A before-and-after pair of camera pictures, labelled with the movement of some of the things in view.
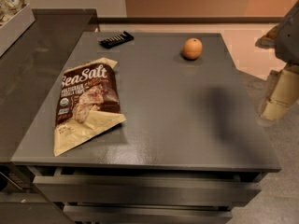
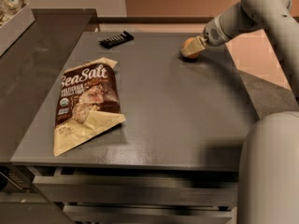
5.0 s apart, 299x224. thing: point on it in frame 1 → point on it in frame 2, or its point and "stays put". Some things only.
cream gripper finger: (284, 94) → (196, 45)
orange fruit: (192, 49) stays put
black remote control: (117, 40) stays put
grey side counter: (35, 69) stays put
